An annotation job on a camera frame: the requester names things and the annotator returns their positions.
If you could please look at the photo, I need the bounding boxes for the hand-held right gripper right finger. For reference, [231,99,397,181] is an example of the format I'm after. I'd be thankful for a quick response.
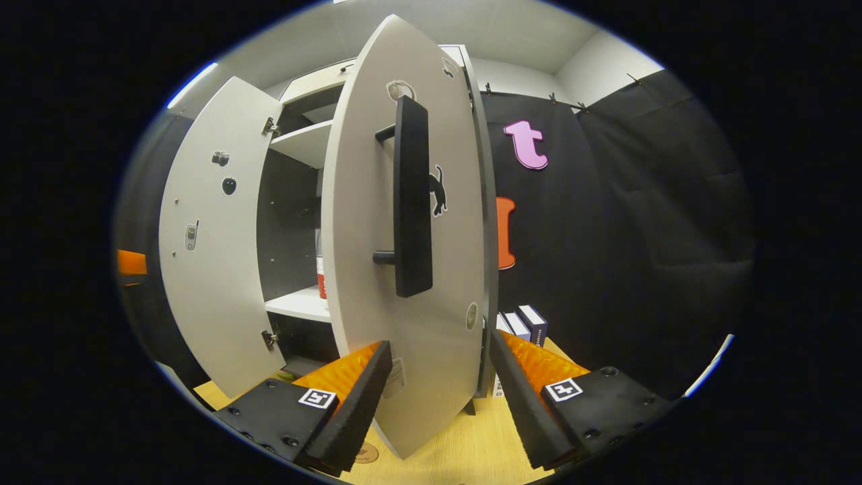
[490,329,677,471]

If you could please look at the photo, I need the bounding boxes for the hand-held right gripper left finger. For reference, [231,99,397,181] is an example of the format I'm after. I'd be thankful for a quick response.
[215,340,393,476]

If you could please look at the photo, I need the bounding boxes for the white door with phone sticker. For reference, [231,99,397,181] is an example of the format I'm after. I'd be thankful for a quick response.
[159,76,284,399]

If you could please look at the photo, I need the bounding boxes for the clear plastic bottle red label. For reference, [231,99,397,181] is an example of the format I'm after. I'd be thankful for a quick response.
[315,229,328,300]

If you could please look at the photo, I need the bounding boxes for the white door with cat sticker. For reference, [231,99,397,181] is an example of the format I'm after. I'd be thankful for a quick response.
[321,15,499,460]

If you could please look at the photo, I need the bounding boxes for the dark navy book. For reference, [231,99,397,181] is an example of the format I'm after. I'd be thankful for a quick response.
[517,304,548,347]

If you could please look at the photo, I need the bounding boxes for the white book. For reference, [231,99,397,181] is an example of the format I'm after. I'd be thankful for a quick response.
[494,313,514,398]

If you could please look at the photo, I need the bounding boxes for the white cabinet with dark interior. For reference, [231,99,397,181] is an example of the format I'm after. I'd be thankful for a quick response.
[258,44,480,378]

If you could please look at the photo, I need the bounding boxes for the white side table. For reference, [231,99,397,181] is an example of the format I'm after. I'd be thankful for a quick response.
[686,333,736,398]

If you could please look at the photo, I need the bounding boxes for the black backdrop cloth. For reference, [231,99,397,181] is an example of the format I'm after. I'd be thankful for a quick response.
[114,69,755,398]

